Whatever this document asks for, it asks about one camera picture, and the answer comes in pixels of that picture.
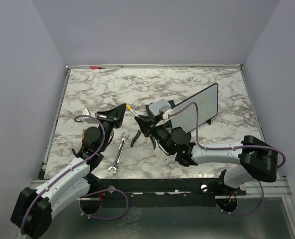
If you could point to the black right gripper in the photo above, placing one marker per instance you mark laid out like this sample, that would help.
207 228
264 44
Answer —
148 125

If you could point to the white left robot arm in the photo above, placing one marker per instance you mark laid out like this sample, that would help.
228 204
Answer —
36 208

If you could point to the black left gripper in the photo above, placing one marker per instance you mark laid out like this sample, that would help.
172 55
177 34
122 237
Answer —
114 116

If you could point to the black framed whiteboard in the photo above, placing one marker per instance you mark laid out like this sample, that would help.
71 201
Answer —
207 103

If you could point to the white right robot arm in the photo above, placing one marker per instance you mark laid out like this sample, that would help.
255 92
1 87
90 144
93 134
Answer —
252 158

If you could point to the black front mounting rail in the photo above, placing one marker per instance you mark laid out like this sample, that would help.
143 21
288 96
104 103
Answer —
143 193

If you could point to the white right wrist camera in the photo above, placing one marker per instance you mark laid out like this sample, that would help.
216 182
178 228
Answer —
165 112

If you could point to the white marker pen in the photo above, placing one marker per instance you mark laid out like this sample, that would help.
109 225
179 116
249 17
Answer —
132 111

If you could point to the white square box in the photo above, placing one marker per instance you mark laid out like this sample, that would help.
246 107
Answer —
153 108

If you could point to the silver open-end wrench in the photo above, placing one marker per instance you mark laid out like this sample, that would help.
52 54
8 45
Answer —
115 165

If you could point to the red marker on rail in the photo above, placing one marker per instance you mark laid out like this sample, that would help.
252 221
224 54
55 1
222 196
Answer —
96 67

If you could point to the yellow utility knife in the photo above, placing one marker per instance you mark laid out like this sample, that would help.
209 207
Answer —
83 135

